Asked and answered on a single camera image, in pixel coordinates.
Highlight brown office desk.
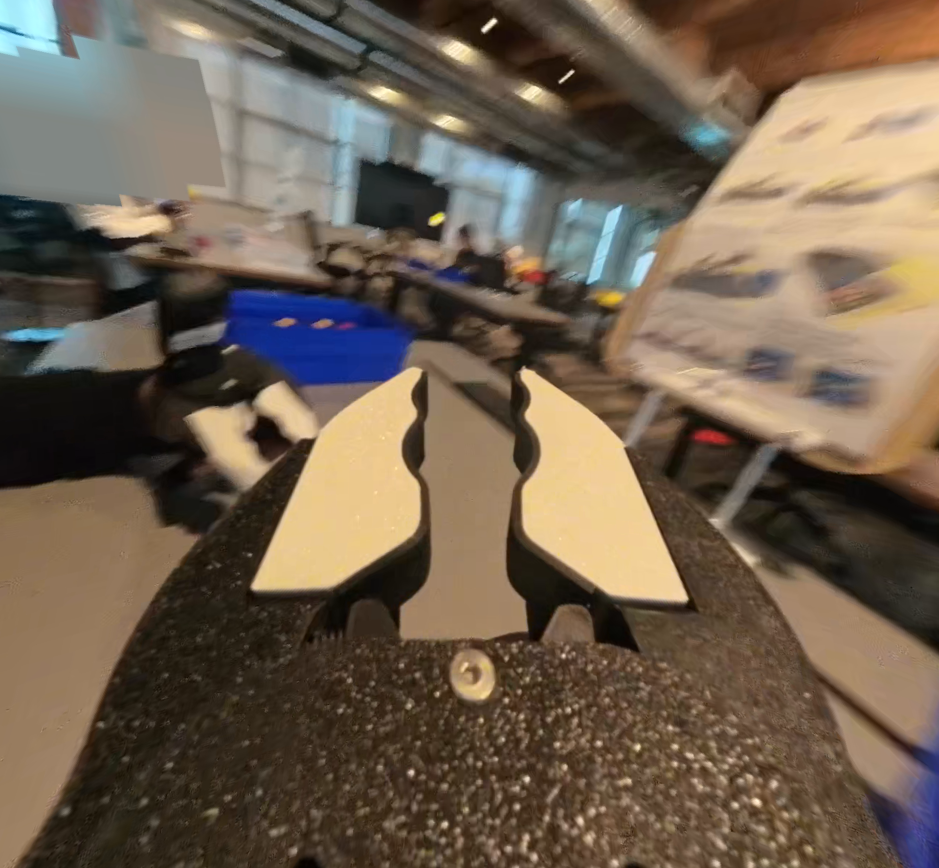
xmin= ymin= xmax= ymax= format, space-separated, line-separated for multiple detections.
xmin=389 ymin=268 xmax=575 ymax=341

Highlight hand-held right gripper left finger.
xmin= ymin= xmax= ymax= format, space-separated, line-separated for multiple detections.
xmin=249 ymin=366 xmax=431 ymax=640

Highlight blue storage bin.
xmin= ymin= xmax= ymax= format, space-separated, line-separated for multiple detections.
xmin=222 ymin=288 xmax=417 ymax=386

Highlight silver air duct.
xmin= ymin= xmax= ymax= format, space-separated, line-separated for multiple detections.
xmin=400 ymin=0 xmax=757 ymax=142

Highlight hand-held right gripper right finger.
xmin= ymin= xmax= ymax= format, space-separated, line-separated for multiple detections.
xmin=509 ymin=367 xmax=691 ymax=641

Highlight person's left forearm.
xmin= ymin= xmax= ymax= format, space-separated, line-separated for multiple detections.
xmin=0 ymin=369 xmax=164 ymax=489

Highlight blue plastic item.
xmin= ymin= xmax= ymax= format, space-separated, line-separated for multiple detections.
xmin=866 ymin=739 xmax=939 ymax=868

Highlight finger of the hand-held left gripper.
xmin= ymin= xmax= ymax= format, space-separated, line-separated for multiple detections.
xmin=183 ymin=406 xmax=269 ymax=488
xmin=253 ymin=382 xmax=321 ymax=444

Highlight wooden instruction poster board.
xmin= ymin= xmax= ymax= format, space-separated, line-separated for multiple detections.
xmin=604 ymin=61 xmax=939 ymax=474

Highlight large black screen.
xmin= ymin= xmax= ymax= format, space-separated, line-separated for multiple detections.
xmin=356 ymin=160 xmax=450 ymax=232

